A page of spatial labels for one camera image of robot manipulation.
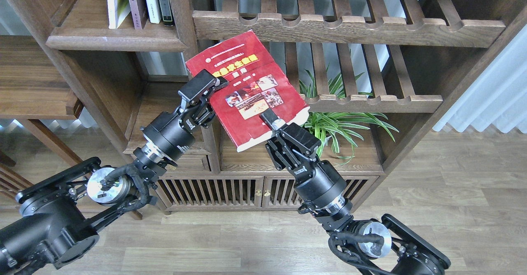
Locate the dark grey upright book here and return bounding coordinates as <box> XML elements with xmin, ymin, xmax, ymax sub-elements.
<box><xmin>159</xmin><ymin>0</ymin><xmax>175</xmax><ymax>27</ymax></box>

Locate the white upright book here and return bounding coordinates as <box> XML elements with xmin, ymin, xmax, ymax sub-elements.
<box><xmin>146</xmin><ymin>0</ymin><xmax>162</xmax><ymax>24</ymax></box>

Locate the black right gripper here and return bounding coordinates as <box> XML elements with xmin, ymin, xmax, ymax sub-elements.
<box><xmin>259</xmin><ymin>109</ymin><xmax>348</xmax><ymax>216</ymax></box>

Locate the yellow green book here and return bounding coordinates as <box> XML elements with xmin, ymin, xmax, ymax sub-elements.
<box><xmin>107</xmin><ymin>0</ymin><xmax>131</xmax><ymax>29</ymax></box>

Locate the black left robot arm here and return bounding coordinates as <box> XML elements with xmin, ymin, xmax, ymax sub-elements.
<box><xmin>1</xmin><ymin>70</ymin><xmax>228</xmax><ymax>275</ymax></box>

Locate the red book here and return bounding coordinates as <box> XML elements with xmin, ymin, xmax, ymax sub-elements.
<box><xmin>186</xmin><ymin>31</ymin><xmax>309</xmax><ymax>152</ymax></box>

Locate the wooden side table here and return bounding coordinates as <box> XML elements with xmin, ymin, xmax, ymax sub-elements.
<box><xmin>0</xmin><ymin>35</ymin><xmax>84</xmax><ymax>166</ymax></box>

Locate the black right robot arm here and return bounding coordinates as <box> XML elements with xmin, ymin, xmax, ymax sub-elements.
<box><xmin>260</xmin><ymin>109</ymin><xmax>450</xmax><ymax>275</ymax></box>

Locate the dark wooden bookshelf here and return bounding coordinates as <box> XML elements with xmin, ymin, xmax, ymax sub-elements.
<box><xmin>6</xmin><ymin>0</ymin><xmax>526</xmax><ymax>209</ymax></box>

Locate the white curtain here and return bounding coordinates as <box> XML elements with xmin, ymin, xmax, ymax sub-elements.
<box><xmin>433</xmin><ymin>27</ymin><xmax>527</xmax><ymax>133</ymax></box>

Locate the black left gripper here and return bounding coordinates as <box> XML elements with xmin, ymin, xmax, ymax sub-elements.
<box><xmin>141</xmin><ymin>69</ymin><xmax>229</xmax><ymax>162</ymax></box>

